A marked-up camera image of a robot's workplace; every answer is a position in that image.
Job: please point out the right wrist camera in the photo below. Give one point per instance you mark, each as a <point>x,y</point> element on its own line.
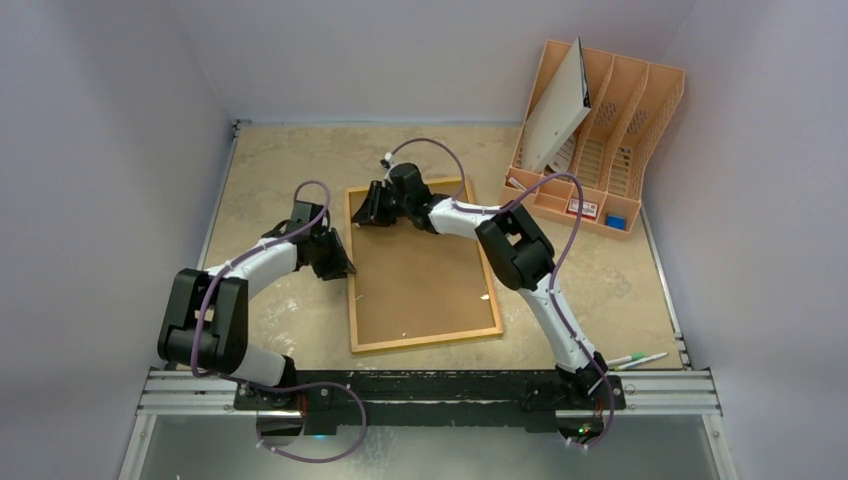
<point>387,161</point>

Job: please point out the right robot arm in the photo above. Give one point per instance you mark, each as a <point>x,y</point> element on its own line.
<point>519,253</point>

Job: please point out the white pen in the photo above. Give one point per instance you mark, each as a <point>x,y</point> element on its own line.
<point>641,360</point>

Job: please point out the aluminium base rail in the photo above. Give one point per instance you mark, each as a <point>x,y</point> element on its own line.
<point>537,401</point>

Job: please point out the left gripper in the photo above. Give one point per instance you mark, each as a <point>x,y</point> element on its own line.
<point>339,266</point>

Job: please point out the peach desk organizer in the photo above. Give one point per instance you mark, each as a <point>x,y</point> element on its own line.
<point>632,104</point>

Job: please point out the brown backing board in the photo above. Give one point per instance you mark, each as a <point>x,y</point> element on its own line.
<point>424,285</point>

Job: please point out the red white small box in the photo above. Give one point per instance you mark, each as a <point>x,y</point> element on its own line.
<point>586,209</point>

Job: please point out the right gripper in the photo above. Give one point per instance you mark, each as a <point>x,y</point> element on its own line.
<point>377,204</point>

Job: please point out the green capped marker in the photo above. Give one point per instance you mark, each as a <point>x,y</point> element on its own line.
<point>625,359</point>

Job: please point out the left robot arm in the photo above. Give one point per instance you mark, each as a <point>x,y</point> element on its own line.
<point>206,320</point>

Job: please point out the yellow wooden picture frame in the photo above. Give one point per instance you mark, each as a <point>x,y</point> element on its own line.
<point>424,341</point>

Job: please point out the blue small box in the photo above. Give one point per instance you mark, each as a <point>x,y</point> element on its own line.
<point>616,222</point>

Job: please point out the white eraser in organizer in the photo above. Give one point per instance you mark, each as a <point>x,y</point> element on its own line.
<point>515,184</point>

